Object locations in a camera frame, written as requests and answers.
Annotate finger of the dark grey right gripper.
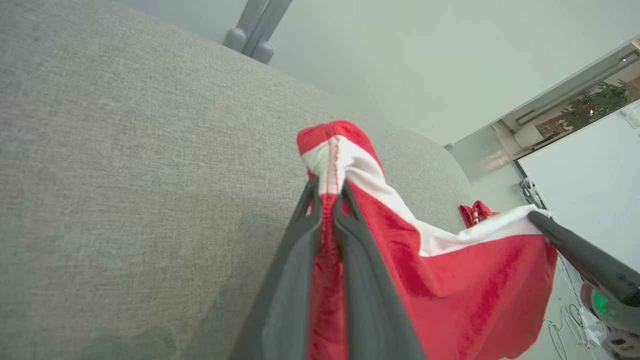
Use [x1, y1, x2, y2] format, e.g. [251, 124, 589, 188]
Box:
[528, 211, 640, 307]

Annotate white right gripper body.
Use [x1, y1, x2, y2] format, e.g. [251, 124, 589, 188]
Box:
[580, 282, 640, 360]

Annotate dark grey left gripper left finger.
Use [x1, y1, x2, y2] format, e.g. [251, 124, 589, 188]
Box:
[230, 177, 324, 360]

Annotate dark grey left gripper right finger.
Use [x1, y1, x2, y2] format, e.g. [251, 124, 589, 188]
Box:
[332, 180, 426, 360]

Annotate red white basketball jersey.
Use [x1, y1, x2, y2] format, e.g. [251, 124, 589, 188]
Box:
[296, 120, 558, 360]

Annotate white board panel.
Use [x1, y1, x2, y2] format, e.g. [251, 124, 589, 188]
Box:
[517, 97, 640, 273]

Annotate small red crumpled garment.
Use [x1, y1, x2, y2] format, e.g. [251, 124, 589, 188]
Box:
[459, 200, 501, 229]

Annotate white round seat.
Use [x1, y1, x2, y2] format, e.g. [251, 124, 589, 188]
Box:
[514, 125, 546, 149]

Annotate green leafy plant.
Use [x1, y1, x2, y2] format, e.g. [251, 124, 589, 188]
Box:
[560, 79, 636, 130]

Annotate white floor cable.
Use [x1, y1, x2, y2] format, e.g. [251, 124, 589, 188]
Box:
[544, 255, 608, 360]

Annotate grey metal partition post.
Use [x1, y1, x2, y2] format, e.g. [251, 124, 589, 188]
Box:
[222, 0, 294, 65]

